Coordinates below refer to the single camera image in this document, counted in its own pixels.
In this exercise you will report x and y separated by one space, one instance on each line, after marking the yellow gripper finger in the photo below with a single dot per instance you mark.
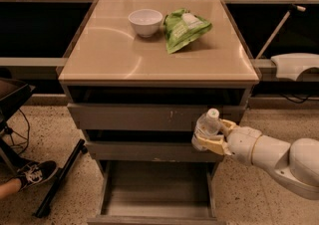
226 126
217 144

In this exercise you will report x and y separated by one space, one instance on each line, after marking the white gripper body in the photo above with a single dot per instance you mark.
243 142

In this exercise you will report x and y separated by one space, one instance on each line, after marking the clear plastic water bottle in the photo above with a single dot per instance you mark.
207 126

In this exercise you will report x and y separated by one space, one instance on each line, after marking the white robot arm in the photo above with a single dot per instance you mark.
295 166

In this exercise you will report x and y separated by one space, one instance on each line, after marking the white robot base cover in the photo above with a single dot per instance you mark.
291 66

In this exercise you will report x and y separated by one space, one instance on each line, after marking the open bottom grey drawer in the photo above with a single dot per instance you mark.
157 193

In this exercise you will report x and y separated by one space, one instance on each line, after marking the grey drawer cabinet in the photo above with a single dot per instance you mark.
110 64

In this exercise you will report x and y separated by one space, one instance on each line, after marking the middle grey drawer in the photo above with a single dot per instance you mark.
149 151

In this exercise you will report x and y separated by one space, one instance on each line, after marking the top grey drawer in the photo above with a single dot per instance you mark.
136 117

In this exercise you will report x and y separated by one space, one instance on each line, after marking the green snack bag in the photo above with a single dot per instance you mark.
181 27

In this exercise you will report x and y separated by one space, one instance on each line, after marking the white ceramic bowl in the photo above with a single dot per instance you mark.
145 22

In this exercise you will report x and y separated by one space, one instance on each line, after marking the black floor bar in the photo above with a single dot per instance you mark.
44 208

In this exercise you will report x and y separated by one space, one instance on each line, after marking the black and white sneaker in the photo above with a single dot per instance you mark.
35 173

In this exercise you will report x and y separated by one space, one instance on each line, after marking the person's bare leg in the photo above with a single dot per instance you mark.
10 187

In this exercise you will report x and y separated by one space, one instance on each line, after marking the black chair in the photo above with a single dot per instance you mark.
13 94

